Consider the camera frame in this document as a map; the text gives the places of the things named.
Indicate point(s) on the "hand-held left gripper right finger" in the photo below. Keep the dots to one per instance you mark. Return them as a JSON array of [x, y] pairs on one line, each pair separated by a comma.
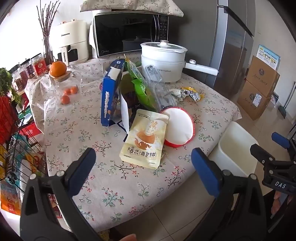
[[205, 171]]

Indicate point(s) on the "small orange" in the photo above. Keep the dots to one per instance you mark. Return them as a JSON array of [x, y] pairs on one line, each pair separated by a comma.
[[67, 91], [65, 99], [74, 90]]

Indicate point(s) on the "grey refrigerator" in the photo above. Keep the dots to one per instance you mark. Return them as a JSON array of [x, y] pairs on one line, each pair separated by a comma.
[[203, 34]]

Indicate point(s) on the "green plant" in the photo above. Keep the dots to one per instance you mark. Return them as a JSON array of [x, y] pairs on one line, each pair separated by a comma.
[[7, 81]]

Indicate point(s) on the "person's right hand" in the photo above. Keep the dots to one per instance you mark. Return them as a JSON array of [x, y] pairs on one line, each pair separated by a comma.
[[281, 199]]

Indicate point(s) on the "red net bag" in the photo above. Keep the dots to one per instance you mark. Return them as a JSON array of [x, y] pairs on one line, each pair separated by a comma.
[[8, 118]]

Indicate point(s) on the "cardboard box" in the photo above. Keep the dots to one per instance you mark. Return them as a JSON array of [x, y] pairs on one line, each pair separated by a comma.
[[253, 102], [263, 76]]

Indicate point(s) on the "dry twig bunch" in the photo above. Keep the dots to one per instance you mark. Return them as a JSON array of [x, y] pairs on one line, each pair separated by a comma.
[[47, 20]]

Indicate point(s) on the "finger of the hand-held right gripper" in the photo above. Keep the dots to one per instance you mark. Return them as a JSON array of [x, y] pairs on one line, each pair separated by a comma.
[[261, 154], [279, 138]]

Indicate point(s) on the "green snack bag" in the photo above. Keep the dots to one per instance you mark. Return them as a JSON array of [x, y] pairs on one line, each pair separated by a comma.
[[143, 90]]

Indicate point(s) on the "floral cloth cover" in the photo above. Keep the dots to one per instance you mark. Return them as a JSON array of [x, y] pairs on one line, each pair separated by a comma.
[[129, 4]]

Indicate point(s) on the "white air fryer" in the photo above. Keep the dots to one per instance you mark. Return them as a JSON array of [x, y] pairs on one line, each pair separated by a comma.
[[74, 34]]

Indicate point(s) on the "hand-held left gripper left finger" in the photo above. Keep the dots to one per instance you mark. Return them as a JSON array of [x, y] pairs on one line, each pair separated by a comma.
[[83, 169]]

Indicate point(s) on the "glass vase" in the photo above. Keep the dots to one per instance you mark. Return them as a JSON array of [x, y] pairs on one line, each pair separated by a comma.
[[48, 53]]

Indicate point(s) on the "white brown paper bag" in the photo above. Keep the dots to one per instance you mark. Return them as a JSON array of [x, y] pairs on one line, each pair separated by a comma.
[[124, 111]]

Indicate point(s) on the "crumpled cream paper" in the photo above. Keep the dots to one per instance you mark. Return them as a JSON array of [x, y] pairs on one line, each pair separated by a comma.
[[178, 95]]

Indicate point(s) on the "orange printed package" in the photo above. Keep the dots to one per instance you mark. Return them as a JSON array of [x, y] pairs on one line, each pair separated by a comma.
[[10, 199]]

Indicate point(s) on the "broom and dustpan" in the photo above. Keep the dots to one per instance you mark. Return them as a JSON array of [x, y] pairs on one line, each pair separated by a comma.
[[282, 110]]

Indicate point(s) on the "red packet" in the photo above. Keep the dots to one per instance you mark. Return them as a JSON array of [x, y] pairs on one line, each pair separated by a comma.
[[30, 131]]

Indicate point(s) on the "person's left hand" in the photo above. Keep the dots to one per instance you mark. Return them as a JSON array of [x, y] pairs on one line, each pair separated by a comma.
[[126, 238]]

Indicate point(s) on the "small blue white box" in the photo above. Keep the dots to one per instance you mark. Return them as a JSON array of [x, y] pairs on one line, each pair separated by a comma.
[[274, 98]]

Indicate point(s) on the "cream bread pouch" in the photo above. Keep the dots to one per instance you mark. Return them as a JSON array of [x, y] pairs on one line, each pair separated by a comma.
[[143, 143]]

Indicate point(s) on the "clear jar dried fruit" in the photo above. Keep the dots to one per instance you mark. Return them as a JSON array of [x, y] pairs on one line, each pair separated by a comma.
[[18, 81], [26, 69]]

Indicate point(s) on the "glass jar wooden lid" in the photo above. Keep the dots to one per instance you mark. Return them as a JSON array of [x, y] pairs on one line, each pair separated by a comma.
[[62, 83]]

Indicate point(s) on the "red bowl white lid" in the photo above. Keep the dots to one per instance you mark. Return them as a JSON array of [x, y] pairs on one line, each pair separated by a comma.
[[178, 127]]

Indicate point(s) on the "clear jar red label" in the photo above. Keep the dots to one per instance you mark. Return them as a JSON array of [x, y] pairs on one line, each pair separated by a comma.
[[39, 66]]

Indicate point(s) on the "clear plastic bottle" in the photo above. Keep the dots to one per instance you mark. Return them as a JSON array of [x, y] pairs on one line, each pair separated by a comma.
[[159, 90]]

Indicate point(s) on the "white bin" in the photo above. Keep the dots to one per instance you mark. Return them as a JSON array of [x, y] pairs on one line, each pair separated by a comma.
[[233, 143]]

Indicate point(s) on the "yellow foil wrapper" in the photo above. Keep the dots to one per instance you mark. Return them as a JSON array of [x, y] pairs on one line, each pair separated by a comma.
[[193, 93]]

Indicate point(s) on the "black microwave oven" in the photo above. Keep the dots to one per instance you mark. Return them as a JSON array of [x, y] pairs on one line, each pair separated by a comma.
[[129, 30]]

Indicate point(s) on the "large orange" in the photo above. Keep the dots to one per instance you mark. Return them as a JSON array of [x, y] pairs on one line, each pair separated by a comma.
[[58, 68]]

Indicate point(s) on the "white electric pot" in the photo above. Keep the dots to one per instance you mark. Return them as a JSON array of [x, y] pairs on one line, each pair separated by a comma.
[[161, 67]]

